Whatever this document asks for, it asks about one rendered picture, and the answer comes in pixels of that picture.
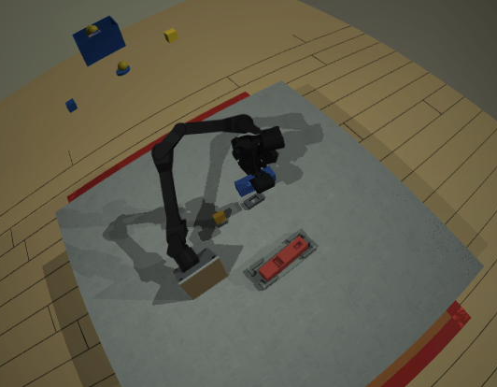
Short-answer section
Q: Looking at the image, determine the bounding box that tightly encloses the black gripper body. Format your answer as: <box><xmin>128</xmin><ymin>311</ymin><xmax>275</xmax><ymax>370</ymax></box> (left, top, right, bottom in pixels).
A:
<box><xmin>232</xmin><ymin>149</ymin><xmax>276</xmax><ymax>194</ymax></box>

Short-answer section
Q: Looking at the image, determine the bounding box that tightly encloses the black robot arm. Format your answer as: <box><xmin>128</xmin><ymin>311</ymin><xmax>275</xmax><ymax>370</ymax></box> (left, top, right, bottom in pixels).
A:
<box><xmin>151</xmin><ymin>114</ymin><xmax>284</xmax><ymax>273</ymax></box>

